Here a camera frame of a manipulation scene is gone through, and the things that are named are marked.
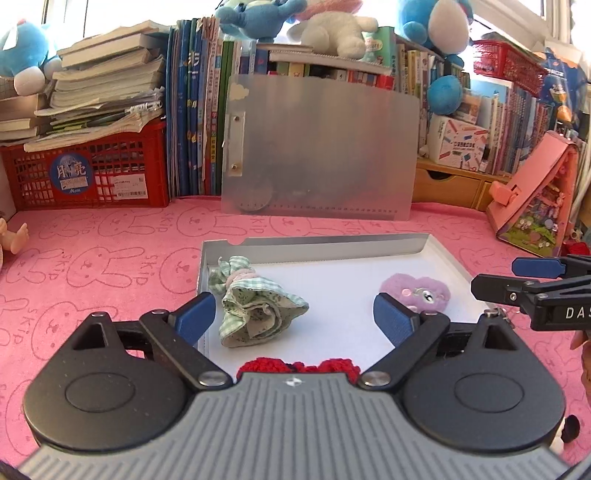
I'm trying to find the large blue plush toy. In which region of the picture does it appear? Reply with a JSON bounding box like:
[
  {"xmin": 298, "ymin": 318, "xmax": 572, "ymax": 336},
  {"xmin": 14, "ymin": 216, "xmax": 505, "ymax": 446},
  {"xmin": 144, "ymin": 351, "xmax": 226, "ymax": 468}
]
[{"xmin": 398, "ymin": 0, "xmax": 474, "ymax": 116}]

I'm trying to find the pink toy house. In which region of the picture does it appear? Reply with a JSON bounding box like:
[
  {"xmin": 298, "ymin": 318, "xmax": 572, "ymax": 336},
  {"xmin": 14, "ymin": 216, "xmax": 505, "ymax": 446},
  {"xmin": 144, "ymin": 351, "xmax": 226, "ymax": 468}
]
[{"xmin": 486, "ymin": 130, "xmax": 581, "ymax": 258}]

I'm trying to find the pink white plush toy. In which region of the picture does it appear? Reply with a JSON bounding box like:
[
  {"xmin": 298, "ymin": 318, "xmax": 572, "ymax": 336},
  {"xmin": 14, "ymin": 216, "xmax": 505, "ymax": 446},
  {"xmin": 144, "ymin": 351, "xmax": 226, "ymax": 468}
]
[{"xmin": 295, "ymin": 0, "xmax": 366, "ymax": 22}]

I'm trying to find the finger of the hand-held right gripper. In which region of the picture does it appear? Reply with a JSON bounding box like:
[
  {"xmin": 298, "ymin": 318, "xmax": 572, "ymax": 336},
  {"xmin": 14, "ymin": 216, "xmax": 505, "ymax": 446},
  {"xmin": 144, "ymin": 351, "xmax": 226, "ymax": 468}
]
[
  {"xmin": 471, "ymin": 273, "xmax": 591, "ymax": 315},
  {"xmin": 512, "ymin": 254, "xmax": 591, "ymax": 281}
]

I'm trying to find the green checkered doll dress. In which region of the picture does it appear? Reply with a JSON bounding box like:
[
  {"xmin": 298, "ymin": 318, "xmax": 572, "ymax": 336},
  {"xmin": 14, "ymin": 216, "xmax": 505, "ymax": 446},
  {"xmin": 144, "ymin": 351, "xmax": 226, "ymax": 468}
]
[{"xmin": 209, "ymin": 255, "xmax": 309, "ymax": 348}]

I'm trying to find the small black white toy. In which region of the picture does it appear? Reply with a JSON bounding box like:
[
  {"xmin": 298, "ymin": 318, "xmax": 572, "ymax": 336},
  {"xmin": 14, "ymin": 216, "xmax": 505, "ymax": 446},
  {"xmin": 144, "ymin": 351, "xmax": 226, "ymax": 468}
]
[{"xmin": 552, "ymin": 414, "xmax": 581, "ymax": 457}]

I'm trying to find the shelf of thin colourful books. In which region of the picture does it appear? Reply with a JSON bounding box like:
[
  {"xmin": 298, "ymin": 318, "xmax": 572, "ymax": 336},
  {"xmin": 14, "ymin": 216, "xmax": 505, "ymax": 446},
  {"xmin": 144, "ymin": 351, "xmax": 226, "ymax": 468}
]
[{"xmin": 462, "ymin": 76, "xmax": 566, "ymax": 176}]

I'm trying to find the white printed pen box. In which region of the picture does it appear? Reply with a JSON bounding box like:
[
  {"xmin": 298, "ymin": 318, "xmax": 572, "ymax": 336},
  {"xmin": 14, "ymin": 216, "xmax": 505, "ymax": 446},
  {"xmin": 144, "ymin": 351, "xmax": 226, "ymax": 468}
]
[{"xmin": 427, "ymin": 114, "xmax": 489, "ymax": 174}]

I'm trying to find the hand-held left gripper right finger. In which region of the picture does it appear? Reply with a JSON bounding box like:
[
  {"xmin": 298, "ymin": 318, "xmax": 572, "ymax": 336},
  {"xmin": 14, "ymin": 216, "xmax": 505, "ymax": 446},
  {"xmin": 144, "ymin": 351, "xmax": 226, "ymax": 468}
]
[{"xmin": 360, "ymin": 292, "xmax": 523, "ymax": 390}]

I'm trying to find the red plastic basket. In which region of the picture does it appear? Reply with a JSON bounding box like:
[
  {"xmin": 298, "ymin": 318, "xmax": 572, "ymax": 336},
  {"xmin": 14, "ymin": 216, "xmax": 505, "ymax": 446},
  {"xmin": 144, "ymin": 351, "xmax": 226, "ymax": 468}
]
[{"xmin": 0, "ymin": 121, "xmax": 171, "ymax": 210}]

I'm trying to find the grey flat lying book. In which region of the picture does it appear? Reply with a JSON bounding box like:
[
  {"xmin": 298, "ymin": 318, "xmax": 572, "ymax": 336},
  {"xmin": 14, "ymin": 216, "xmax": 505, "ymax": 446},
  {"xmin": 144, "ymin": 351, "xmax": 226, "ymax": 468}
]
[{"xmin": 257, "ymin": 42, "xmax": 394, "ymax": 77}]

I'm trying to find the blue white plush toy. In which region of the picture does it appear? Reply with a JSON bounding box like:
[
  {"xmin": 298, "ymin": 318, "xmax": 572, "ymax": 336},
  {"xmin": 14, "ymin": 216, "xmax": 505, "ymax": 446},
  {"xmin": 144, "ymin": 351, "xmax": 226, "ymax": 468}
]
[{"xmin": 0, "ymin": 19, "xmax": 64, "ymax": 96}]

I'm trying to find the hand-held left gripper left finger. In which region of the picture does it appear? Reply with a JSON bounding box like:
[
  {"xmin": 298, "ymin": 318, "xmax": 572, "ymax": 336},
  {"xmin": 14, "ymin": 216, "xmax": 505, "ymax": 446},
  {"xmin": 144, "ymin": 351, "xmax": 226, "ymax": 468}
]
[{"xmin": 69, "ymin": 292, "xmax": 234, "ymax": 389}]

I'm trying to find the purple plush toy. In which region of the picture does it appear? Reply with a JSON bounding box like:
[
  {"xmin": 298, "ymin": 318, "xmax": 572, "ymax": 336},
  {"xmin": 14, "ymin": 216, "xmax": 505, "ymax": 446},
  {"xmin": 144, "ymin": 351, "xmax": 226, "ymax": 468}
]
[{"xmin": 379, "ymin": 273, "xmax": 451, "ymax": 312}]

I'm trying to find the wooden drawer organiser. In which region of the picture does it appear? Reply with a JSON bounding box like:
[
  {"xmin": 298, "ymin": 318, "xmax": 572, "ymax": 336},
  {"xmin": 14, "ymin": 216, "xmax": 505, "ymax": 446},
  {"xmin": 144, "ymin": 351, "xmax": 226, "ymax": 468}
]
[{"xmin": 413, "ymin": 157, "xmax": 509, "ymax": 213}]

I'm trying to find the stack of worn paper books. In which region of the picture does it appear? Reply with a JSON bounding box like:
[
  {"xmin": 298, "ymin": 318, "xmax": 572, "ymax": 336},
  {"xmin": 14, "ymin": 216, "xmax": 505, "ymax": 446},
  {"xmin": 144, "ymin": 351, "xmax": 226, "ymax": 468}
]
[{"xmin": 0, "ymin": 21, "xmax": 168, "ymax": 153}]

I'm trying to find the silver box with hinged lid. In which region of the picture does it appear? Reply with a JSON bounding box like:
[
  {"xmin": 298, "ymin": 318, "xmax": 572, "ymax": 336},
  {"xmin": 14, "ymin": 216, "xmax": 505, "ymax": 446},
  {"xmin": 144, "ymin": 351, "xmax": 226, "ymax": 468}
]
[{"xmin": 198, "ymin": 75, "xmax": 493, "ymax": 376}]

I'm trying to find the pink rabbit print table mat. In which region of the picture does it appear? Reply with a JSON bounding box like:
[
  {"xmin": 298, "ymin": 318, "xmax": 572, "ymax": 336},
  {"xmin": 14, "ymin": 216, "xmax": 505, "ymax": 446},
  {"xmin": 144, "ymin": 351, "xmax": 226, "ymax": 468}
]
[{"xmin": 0, "ymin": 196, "xmax": 591, "ymax": 480}]

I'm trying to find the blue printed bag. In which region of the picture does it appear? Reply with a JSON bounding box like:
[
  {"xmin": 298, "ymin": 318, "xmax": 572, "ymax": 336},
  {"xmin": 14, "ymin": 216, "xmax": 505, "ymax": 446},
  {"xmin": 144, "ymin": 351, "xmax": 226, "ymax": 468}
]
[{"xmin": 538, "ymin": 46, "xmax": 591, "ymax": 136}]

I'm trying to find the row of tall upright books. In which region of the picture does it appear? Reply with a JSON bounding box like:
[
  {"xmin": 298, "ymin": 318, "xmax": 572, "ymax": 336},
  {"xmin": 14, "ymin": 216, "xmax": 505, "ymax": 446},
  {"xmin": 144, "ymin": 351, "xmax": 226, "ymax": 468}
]
[{"xmin": 165, "ymin": 17, "xmax": 472, "ymax": 197}]

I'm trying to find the small red mesh basket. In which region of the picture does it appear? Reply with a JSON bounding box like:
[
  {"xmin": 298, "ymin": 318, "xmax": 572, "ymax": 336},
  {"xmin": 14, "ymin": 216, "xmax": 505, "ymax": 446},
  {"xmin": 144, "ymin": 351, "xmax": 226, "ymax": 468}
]
[{"xmin": 472, "ymin": 39, "xmax": 548, "ymax": 98}]

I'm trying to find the person's right hand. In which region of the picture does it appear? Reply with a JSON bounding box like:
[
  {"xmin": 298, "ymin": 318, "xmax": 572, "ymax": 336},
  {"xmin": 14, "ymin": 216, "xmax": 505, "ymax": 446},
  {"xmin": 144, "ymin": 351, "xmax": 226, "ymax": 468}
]
[{"xmin": 571, "ymin": 329, "xmax": 591, "ymax": 366}]

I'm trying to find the red crocheted piece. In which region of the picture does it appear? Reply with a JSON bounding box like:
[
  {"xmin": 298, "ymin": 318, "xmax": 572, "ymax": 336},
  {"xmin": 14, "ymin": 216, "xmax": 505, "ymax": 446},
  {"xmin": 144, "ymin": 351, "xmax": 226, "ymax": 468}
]
[{"xmin": 236, "ymin": 355, "xmax": 361, "ymax": 384}]

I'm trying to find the brown haired baby doll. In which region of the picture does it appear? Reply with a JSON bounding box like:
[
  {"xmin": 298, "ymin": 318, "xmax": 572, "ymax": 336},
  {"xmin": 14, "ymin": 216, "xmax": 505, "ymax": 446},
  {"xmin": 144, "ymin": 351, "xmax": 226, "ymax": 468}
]
[{"xmin": 0, "ymin": 216, "xmax": 30, "ymax": 274}]

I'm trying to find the blue animal plush toy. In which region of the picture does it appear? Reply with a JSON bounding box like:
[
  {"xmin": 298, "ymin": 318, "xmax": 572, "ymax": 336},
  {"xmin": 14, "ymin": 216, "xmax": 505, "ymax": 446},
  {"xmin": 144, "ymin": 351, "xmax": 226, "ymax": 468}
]
[{"xmin": 216, "ymin": 0, "xmax": 308, "ymax": 40}]

